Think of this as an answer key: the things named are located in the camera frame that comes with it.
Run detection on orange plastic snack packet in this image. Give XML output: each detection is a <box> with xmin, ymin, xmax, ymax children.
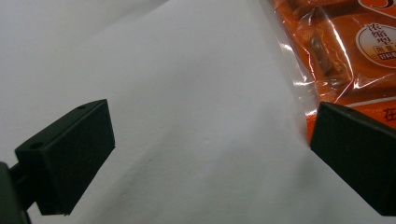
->
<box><xmin>261</xmin><ymin>0</ymin><xmax>396</xmax><ymax>145</ymax></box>

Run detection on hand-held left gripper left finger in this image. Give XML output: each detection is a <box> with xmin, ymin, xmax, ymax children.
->
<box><xmin>8</xmin><ymin>99</ymin><xmax>117</xmax><ymax>217</ymax></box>

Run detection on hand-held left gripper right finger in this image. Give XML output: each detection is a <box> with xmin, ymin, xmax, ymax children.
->
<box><xmin>309</xmin><ymin>101</ymin><xmax>396</xmax><ymax>217</ymax></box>

